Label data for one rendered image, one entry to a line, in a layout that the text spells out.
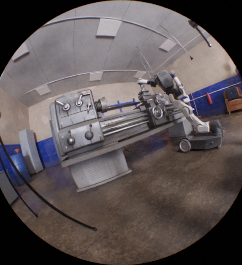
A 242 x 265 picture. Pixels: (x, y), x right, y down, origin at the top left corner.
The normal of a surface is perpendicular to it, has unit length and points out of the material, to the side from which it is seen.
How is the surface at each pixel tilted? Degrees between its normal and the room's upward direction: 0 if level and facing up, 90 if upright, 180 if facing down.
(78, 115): 90
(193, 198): 0
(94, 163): 90
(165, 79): 100
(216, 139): 90
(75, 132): 90
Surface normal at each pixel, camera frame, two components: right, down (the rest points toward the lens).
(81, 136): 0.33, -0.09
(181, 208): -0.30, -0.95
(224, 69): -0.89, 0.29
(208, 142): -0.73, 0.24
